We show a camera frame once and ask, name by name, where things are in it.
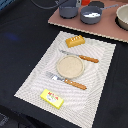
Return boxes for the yellow butter box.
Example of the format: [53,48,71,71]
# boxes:
[40,89,64,109]

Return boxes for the pink toy stove board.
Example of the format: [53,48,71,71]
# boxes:
[48,0,128,42]

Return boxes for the wooden handled knife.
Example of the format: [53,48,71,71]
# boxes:
[59,50,99,63]

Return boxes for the wooden handled fork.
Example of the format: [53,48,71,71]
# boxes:
[46,72,87,90]

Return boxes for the red tomato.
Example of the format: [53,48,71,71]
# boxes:
[81,0,90,6]

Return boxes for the grey cooking pot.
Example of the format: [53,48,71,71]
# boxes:
[58,0,81,19]

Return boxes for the woven beige placemat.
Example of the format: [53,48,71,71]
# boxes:
[15,31,116,128]

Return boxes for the beige bowl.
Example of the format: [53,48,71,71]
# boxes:
[116,4,128,30]

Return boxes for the round wooden plate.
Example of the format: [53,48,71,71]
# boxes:
[56,55,84,79]

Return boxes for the grey saucepan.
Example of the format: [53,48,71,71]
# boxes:
[79,3,120,26]

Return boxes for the orange bread loaf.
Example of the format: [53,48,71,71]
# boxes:
[65,35,85,48]

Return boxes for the white toy fish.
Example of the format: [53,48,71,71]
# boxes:
[84,13,100,17]

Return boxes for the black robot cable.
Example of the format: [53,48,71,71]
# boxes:
[30,0,71,10]

